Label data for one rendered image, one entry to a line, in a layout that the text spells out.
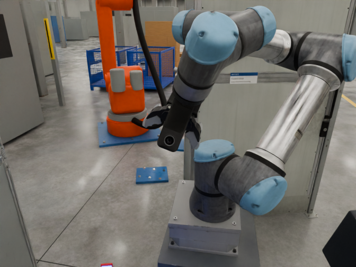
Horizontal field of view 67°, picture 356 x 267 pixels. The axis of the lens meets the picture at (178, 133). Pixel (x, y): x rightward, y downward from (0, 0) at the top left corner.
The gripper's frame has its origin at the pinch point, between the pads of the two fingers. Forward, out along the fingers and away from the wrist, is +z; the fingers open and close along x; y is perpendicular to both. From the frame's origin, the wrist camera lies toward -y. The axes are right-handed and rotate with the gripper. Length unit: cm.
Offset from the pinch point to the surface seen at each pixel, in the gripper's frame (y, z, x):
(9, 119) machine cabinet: 91, 312, 223
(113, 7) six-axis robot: 248, 188, 142
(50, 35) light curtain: 278, 337, 285
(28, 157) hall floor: 50, 298, 161
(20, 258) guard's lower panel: -44, 130, 52
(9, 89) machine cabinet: 123, 288, 238
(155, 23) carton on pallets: 562, 457, 174
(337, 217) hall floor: 81, 154, -168
